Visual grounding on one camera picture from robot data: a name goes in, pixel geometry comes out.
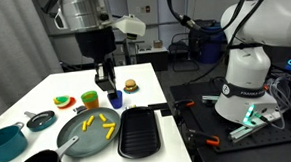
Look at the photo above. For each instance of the yellow green toy taco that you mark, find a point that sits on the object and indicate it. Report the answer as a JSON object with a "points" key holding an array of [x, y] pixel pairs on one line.
{"points": [[61, 100]]}

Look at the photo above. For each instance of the teal toy pot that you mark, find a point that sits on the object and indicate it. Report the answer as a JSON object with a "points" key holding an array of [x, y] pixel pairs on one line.
{"points": [[5, 145]]}

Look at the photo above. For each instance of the grey drawer unit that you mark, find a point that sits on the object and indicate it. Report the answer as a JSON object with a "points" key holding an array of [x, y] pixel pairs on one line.
{"points": [[122, 55]]}

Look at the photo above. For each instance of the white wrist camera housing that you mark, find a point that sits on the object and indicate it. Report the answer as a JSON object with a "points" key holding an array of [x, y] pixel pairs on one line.
{"points": [[131, 25]]}

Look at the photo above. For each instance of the large orange black clamp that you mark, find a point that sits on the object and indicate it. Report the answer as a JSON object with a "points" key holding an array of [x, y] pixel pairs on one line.
{"points": [[205, 139]]}

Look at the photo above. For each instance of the small cardboard box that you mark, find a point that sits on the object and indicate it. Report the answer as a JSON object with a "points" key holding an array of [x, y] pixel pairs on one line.
{"points": [[157, 44]]}

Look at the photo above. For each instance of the grey curtain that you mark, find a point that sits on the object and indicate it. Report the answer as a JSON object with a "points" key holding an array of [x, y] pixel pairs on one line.
{"points": [[13, 48]]}

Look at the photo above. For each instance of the small yellow label can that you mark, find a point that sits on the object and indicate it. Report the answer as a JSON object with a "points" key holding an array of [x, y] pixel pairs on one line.
{"points": [[130, 107]]}

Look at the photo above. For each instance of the black ribbed tray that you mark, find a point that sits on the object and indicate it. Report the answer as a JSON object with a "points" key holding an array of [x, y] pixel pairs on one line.
{"points": [[138, 133]]}

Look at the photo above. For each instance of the small orange plate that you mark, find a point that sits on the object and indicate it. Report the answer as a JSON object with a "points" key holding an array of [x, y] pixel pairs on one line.
{"points": [[72, 103]]}

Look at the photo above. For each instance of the short aluminium rail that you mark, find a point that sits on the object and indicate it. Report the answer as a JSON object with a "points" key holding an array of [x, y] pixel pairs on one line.
{"points": [[210, 98]]}

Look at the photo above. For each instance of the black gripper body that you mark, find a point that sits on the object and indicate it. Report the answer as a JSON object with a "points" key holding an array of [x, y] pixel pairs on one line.
{"points": [[95, 43]]}

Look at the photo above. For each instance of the small teal frying pan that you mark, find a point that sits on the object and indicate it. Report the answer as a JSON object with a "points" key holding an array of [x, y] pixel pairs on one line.
{"points": [[40, 120]]}

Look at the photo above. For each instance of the blue plastic cup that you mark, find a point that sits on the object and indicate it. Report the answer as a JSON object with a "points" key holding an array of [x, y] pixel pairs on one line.
{"points": [[116, 104]]}

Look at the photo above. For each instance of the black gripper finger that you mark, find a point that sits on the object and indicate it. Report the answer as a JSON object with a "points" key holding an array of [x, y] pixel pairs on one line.
{"points": [[113, 89], [102, 78]]}

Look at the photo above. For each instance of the toy burger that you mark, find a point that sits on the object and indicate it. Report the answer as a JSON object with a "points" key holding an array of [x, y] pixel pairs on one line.
{"points": [[131, 84]]}

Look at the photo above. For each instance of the small orange black clamp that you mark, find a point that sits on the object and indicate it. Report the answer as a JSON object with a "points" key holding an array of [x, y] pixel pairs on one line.
{"points": [[184, 104]]}

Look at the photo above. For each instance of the yellow toy fry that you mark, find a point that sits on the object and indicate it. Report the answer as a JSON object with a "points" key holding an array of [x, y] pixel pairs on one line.
{"points": [[102, 117], [84, 126], [109, 125], [90, 120], [110, 133]]}

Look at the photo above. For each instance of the long aluminium rail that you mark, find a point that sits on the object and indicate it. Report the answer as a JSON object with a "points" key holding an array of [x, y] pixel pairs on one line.
{"points": [[245, 131]]}

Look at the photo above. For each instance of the black low cabinet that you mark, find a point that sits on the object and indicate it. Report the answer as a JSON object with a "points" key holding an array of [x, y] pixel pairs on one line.
{"points": [[152, 59]]}

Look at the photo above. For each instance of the wall switch red sticker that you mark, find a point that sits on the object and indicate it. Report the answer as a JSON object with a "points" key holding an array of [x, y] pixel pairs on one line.
{"points": [[145, 9]]}

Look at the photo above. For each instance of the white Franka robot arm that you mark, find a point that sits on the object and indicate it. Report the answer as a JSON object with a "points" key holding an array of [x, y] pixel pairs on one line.
{"points": [[248, 69]]}

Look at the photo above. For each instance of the blue plastic bin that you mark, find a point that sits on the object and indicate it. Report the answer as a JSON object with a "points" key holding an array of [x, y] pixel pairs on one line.
{"points": [[212, 49]]}

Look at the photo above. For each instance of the black perforated base board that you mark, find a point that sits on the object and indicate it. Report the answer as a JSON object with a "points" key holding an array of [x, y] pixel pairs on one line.
{"points": [[201, 121]]}

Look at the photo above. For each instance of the small teal plate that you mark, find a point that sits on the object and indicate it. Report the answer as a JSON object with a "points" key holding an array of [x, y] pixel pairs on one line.
{"points": [[131, 91]]}

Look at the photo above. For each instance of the grey round plate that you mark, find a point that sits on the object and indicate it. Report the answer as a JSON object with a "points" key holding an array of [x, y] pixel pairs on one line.
{"points": [[88, 140]]}

